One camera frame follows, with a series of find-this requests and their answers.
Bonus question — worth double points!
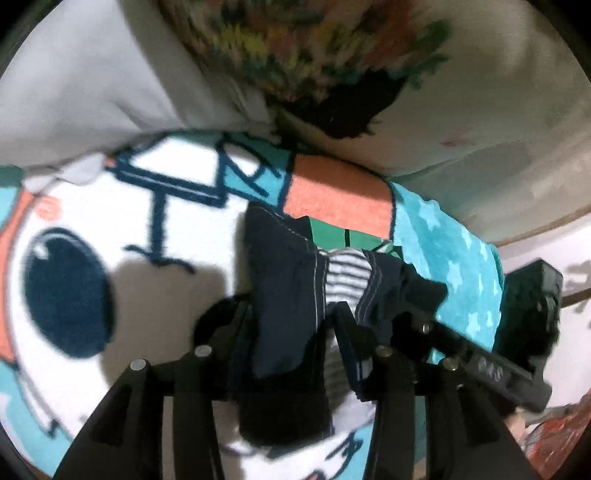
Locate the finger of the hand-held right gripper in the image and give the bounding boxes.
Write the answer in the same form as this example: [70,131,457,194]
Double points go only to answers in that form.
[390,311,468,367]

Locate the dark navy pants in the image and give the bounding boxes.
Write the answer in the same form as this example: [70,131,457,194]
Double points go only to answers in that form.
[232,203,450,448]

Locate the cartoon printed blanket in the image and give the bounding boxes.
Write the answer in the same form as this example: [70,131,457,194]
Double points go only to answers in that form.
[0,130,507,480]

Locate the plain white cloth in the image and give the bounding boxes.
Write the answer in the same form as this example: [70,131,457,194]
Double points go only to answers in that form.
[0,0,279,182]

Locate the white cloth with multicolour print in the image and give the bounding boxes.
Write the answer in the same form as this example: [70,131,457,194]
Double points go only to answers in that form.
[157,0,591,246]

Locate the red patterned cloth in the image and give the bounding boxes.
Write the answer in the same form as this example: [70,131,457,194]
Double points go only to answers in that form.
[519,401,591,480]

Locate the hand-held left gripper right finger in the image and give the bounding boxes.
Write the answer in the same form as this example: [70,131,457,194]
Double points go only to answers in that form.
[332,301,535,480]

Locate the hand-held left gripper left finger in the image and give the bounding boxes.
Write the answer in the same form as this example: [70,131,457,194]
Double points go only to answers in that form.
[53,296,254,480]

